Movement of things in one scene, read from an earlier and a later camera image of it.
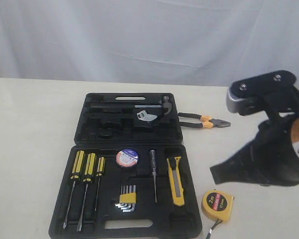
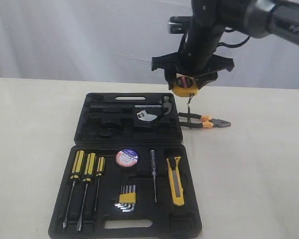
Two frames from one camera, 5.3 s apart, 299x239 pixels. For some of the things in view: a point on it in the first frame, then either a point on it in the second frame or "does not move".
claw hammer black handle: (166, 104) does not move
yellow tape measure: (217, 204) -> (185, 85)
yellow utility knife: (177, 189) does not move
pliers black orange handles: (208, 122) does not move
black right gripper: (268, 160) -> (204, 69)
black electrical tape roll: (126, 158) does not move
